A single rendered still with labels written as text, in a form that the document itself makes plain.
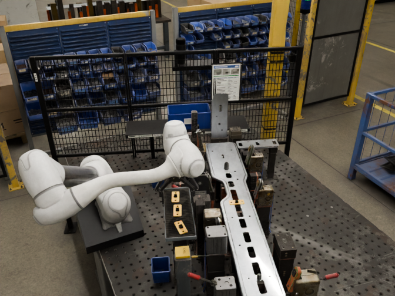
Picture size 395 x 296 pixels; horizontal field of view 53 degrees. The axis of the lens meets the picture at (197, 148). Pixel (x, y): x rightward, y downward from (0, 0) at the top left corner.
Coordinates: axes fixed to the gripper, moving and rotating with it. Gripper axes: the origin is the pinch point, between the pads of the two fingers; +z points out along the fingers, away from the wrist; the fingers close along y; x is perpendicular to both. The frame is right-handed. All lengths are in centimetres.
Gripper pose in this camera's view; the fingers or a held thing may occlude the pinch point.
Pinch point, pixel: (177, 199)
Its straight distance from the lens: 190.9
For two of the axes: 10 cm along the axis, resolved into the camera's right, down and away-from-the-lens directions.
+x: -0.3, -5.2, 8.6
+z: 0.0, 8.6, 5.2
